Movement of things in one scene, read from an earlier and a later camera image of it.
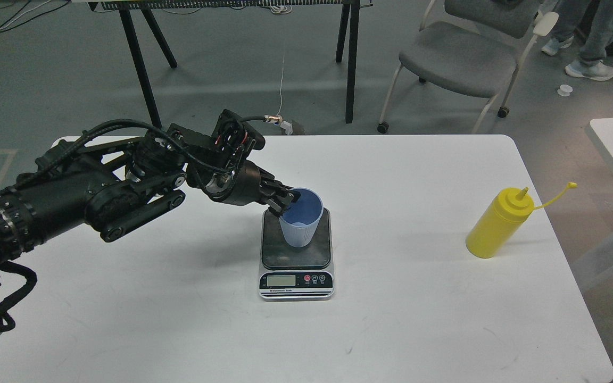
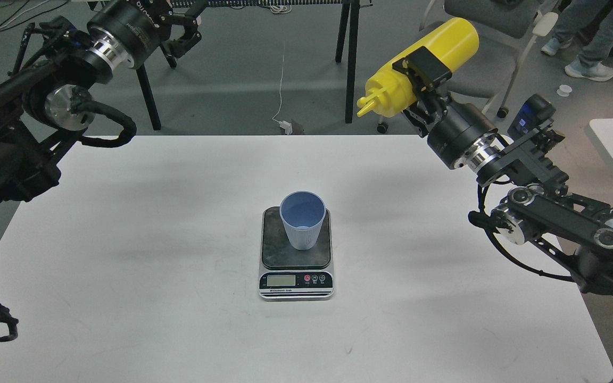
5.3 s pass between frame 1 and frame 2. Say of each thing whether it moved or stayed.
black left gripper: moved
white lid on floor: stayed
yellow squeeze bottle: moved
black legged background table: stayed
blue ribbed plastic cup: stayed
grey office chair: stayed
